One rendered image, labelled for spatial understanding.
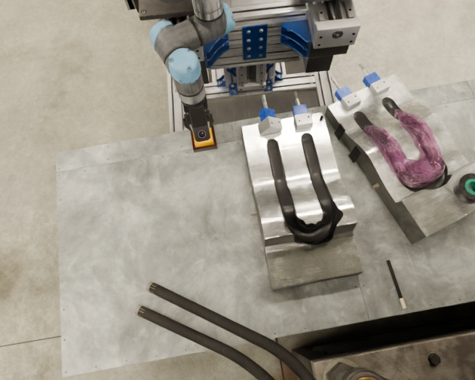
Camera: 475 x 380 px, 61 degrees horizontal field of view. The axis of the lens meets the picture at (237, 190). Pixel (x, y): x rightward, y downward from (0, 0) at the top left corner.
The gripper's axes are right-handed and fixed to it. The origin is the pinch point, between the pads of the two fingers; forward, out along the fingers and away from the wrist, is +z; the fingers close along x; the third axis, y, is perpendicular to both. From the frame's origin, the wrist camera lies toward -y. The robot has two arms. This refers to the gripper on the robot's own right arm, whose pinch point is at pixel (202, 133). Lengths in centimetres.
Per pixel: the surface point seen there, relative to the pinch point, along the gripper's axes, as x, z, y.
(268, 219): -14.8, -8.4, -33.9
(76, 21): 71, 85, 136
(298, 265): -21, -1, -47
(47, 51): 89, 85, 117
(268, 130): -20.4, -6.9, -6.4
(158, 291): 20, 1, -47
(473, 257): -73, 5, -53
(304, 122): -31.6, -6.8, -5.9
